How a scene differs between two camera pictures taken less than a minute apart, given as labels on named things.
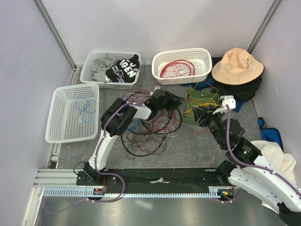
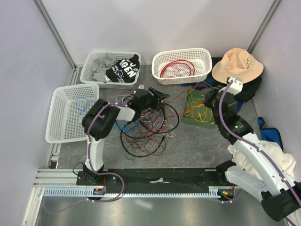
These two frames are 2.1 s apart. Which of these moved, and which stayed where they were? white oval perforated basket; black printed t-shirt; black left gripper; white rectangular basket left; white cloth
Moved: black left gripper
Stayed: white rectangular basket left; black printed t-shirt; white cloth; white oval perforated basket
